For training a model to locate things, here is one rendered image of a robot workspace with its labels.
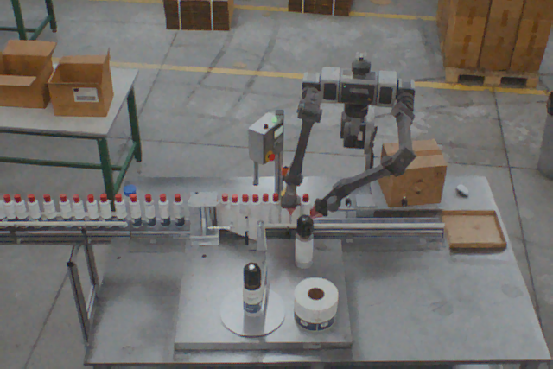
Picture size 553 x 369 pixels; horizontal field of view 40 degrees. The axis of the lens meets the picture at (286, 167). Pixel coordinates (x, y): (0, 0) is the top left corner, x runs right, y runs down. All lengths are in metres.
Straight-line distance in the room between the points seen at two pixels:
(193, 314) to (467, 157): 3.16
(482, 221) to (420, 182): 0.41
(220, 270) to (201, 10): 4.23
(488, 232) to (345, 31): 3.92
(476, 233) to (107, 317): 1.95
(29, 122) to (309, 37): 3.32
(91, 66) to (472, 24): 3.27
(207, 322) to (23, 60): 2.59
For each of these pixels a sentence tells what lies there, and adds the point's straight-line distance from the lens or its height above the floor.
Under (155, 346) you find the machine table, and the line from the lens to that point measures 3.61.
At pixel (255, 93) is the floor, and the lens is 6.71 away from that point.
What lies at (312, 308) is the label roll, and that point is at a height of 1.02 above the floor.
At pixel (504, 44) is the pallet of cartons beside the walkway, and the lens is 6.96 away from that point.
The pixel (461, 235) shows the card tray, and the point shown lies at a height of 0.83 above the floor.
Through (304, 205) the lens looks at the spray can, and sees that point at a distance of 3.94.
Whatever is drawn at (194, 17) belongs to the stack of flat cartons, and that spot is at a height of 0.13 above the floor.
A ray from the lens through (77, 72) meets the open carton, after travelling 5.31.
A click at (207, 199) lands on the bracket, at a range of 3.82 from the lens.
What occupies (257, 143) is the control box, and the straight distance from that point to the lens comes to 3.74.
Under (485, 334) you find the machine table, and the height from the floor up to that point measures 0.83.
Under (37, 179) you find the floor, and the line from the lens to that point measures 6.00.
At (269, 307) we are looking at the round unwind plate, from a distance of 3.64.
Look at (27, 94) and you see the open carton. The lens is 5.29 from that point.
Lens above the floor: 3.62
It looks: 38 degrees down
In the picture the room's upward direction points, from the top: 1 degrees clockwise
